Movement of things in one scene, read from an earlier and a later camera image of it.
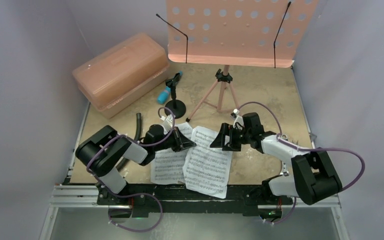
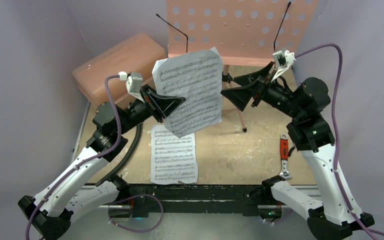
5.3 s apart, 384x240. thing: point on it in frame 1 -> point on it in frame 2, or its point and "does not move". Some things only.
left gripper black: (180, 142) -> (161, 105)
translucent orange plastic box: (123, 74) does not move
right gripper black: (234, 137) -> (259, 90)
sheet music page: (207, 170) -> (197, 77)
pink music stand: (268, 33) does not move
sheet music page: (167, 168) does not move
